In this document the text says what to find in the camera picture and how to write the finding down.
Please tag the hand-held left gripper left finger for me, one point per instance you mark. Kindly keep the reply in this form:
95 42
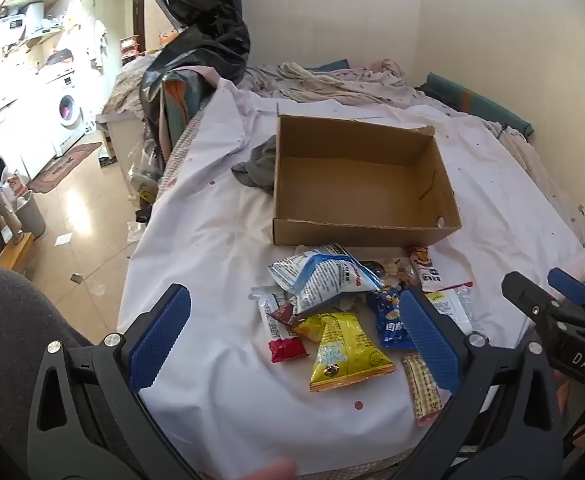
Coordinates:
160 340

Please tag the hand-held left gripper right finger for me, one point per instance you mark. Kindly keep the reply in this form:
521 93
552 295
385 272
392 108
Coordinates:
430 340

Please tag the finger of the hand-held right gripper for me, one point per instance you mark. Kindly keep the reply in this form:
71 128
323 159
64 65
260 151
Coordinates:
568 286
522 292

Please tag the clear white snack packet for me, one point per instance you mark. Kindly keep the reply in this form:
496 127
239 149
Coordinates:
452 305

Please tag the blue and yellow snack bag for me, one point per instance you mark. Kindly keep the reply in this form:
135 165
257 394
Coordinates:
390 322

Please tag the beige striped snack bar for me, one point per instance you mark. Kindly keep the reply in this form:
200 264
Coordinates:
422 390

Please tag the white rice cracker packet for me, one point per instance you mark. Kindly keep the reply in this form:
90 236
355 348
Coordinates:
427 272

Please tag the white and red snack packet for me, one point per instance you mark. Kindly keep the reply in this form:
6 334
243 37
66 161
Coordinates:
268 315

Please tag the small orange snack packet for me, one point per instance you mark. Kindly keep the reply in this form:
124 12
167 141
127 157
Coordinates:
306 329

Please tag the small brown snack packet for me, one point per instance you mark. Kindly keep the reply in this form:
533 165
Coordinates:
285 314

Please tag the white and blue snack bag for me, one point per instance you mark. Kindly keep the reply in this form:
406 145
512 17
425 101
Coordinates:
317 275

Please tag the brown cardboard box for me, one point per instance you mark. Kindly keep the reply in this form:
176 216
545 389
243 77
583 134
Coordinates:
352 185

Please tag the person's left hand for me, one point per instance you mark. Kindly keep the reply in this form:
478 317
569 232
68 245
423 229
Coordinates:
272 470

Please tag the person's dark trouser leg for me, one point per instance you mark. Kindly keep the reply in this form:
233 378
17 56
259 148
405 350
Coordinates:
7 335

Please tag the wooden bench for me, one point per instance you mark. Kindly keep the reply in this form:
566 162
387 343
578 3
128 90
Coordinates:
2 252

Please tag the grey trash bin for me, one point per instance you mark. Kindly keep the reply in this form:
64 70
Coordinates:
30 215

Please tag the grey cloth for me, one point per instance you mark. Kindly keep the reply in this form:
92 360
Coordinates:
257 170

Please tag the white side cabinet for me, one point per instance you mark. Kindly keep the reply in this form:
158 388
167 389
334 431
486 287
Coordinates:
122 145

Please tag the green pillow with orange stripe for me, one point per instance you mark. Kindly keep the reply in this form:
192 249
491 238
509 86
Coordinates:
472 100

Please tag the brown floor mat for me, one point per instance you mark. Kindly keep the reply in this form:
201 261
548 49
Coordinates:
65 165

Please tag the teal and orange bag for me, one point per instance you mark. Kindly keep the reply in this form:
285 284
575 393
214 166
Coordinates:
175 107

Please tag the white washing machine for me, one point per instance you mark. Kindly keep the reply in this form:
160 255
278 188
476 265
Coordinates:
65 110

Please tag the crumpled beige blanket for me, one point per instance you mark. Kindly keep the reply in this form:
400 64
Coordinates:
322 85

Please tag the teal cushion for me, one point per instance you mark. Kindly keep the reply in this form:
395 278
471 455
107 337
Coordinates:
330 66

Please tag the black plastic bag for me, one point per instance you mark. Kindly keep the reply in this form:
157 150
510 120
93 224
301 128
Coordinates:
197 25

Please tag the white kitchen appliance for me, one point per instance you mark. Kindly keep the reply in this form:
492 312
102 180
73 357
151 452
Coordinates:
20 22

